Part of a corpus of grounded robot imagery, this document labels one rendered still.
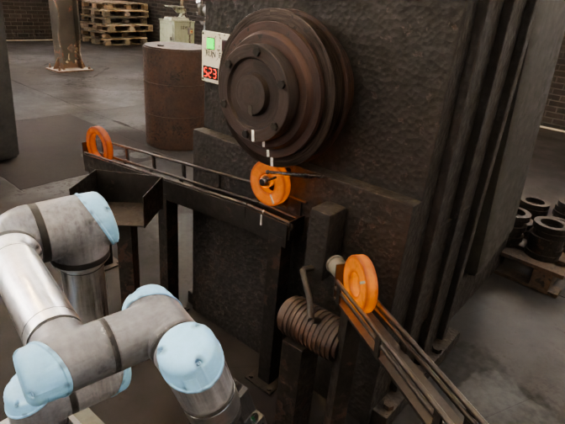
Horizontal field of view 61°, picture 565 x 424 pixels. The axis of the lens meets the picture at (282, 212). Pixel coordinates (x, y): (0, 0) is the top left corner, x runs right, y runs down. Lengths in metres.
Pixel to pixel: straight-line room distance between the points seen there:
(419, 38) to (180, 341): 1.05
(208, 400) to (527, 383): 1.85
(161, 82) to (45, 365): 3.83
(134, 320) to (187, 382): 0.12
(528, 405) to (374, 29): 1.55
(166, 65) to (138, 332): 3.76
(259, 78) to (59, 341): 0.96
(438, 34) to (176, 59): 3.16
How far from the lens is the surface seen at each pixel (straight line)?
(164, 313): 0.68
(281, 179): 1.55
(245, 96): 1.45
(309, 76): 1.38
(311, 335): 1.45
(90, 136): 2.50
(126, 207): 1.93
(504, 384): 2.29
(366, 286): 1.24
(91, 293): 1.09
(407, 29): 1.42
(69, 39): 8.45
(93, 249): 1.02
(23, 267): 0.84
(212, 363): 0.61
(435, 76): 1.39
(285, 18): 1.46
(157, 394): 1.96
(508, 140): 2.11
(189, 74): 4.34
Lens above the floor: 1.40
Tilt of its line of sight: 25 degrees down
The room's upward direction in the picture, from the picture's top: 5 degrees clockwise
